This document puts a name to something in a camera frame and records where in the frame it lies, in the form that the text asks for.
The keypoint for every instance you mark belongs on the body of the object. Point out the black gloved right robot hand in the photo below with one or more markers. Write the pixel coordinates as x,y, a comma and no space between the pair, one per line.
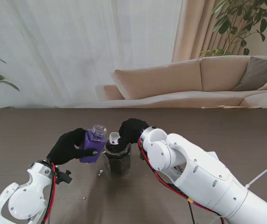
132,130

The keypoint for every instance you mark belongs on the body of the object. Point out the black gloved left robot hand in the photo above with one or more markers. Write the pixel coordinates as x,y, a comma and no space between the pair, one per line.
65,147

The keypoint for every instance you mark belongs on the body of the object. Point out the white plastic spoon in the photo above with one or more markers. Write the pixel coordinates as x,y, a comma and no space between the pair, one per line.
113,138

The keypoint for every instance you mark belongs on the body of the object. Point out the purple coffee jar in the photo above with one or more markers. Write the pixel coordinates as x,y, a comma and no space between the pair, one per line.
92,147

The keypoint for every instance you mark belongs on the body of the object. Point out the glass jar of coffee beans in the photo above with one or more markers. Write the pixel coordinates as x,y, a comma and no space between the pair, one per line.
118,163

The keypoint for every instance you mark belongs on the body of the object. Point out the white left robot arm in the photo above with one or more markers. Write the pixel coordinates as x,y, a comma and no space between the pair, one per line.
23,200

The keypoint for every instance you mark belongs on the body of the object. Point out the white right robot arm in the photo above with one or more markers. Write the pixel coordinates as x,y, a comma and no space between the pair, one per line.
205,177

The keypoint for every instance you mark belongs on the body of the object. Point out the beige sofa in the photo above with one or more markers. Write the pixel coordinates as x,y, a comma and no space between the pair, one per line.
170,77

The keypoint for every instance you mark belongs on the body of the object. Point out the white sheer curtain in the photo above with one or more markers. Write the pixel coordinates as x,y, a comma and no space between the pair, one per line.
77,51

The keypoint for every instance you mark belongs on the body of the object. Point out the beige pleated curtain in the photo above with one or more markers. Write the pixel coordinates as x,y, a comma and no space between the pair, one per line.
193,35

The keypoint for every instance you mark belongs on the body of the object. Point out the grey sofa cushion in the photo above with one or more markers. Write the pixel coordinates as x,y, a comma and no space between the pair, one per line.
256,74

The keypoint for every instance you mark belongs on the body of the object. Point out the tall green leafy plant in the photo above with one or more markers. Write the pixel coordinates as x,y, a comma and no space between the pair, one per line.
238,18

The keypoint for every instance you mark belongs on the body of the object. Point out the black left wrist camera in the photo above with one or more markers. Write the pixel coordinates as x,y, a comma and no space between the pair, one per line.
64,177

